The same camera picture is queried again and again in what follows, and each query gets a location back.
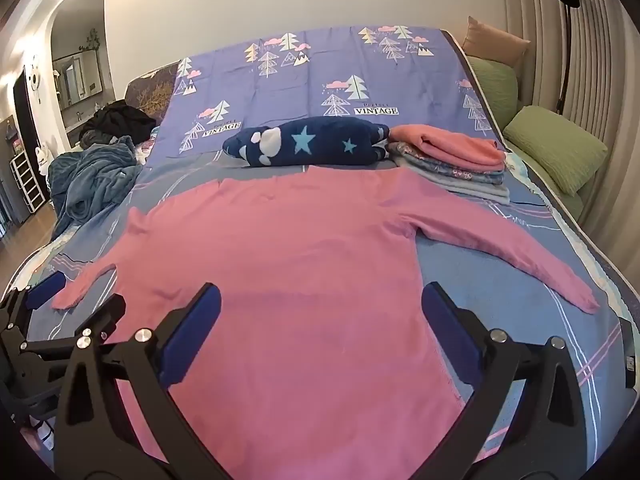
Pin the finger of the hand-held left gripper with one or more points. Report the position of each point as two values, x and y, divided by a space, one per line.
102 310
45 285

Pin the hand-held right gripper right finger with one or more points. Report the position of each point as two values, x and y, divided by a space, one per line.
445 332

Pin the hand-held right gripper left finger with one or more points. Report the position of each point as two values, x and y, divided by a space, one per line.
192 330

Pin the pink long-sleeve shirt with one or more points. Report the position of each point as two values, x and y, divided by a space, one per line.
300 260

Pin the black clothes pile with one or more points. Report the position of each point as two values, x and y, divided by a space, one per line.
120 117

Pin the blue plaid bedsheet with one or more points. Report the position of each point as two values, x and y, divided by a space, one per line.
500 270

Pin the white shelf rack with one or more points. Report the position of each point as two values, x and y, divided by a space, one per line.
27 180

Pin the blue-grey fleece blanket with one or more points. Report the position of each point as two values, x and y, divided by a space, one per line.
95 180

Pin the white cat figurine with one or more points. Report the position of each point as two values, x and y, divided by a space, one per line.
44 157

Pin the grey folded garment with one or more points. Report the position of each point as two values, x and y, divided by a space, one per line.
475 191

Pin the green mattress cover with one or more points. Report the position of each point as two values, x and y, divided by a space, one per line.
565 205

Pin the salmon folded garment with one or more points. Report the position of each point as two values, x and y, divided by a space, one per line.
450 147

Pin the large green pillow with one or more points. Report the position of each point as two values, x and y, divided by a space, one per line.
555 147

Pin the brown patterned bed cover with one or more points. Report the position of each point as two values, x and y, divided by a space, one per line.
150 90

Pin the navy star-print plush blanket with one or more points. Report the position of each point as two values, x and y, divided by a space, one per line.
320 145

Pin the small green pillow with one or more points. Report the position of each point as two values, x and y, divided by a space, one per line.
492 87

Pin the hanging green plant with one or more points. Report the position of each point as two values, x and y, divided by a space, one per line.
94 40

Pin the purple tree-print bedsheet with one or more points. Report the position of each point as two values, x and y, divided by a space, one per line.
310 70

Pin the tan pillow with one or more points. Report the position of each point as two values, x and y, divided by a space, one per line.
492 42

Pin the beige pleated curtain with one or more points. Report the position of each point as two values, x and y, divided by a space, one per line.
600 60

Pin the wall mirror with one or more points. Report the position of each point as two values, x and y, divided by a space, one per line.
75 77

